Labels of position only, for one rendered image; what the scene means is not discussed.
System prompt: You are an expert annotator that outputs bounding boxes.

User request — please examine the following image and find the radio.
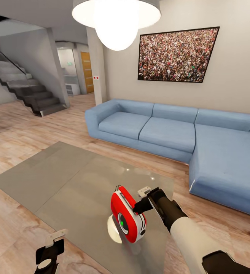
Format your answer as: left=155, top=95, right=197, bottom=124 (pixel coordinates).
left=111, top=185, right=146, bottom=243

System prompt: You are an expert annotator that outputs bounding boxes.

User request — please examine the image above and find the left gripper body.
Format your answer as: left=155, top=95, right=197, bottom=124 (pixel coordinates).
left=35, top=239, right=64, bottom=265

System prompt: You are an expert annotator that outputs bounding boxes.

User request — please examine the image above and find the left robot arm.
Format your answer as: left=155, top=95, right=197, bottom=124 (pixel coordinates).
left=34, top=229, right=68, bottom=274

